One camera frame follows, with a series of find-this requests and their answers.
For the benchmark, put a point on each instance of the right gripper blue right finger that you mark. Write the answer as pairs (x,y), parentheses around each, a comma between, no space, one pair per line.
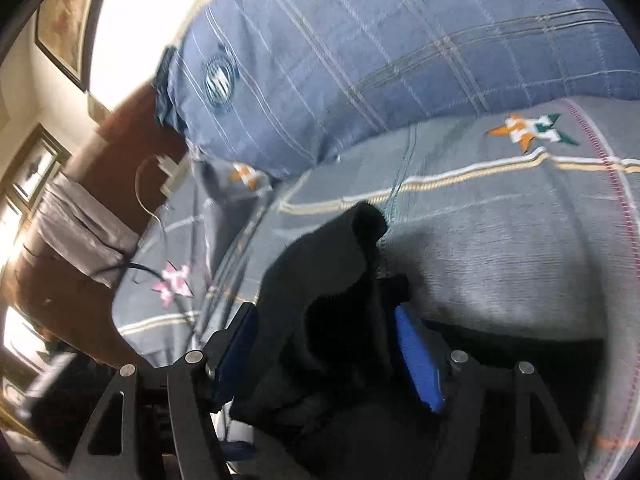
(421,350)

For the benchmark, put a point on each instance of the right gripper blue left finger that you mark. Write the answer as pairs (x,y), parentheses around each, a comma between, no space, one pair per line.
(227,354)

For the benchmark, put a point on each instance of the black pants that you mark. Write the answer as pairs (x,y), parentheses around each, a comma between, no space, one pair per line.
(327,381)

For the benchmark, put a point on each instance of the grey patterned bed sheet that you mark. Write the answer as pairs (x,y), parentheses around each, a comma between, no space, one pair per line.
(523,224)

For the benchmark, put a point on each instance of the grey cloth on headboard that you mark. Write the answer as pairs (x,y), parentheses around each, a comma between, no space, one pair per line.
(83,231)

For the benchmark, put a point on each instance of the brown wooden headboard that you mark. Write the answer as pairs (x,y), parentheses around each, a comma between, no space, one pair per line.
(48,290)

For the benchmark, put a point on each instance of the blue plaid pillow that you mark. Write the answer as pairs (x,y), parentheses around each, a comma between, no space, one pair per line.
(284,85)

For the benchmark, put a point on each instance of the white charger with cable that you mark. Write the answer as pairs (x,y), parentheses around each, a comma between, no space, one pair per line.
(172,172)

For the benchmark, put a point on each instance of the framed wall picture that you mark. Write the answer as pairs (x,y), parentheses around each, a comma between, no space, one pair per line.
(64,32)

